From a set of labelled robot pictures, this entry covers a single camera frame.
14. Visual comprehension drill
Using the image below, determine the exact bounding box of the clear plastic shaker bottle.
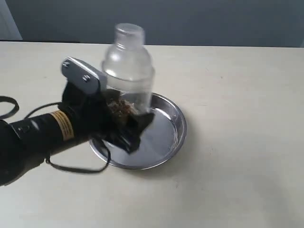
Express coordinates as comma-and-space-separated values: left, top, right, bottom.
101, 23, 155, 113

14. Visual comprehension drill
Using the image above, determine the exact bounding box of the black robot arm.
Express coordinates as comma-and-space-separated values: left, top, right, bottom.
0, 83, 154, 186

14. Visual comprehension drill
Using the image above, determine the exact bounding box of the black flat cable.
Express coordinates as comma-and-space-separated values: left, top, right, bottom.
0, 96, 112, 174

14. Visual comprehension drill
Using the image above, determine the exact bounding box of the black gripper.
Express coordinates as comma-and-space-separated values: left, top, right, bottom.
62, 82, 155, 154

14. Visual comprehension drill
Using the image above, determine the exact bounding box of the round stainless steel plate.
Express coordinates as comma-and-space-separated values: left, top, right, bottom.
105, 93, 187, 170

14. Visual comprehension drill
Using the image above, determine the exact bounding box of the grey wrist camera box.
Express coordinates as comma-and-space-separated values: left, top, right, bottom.
61, 57, 107, 95

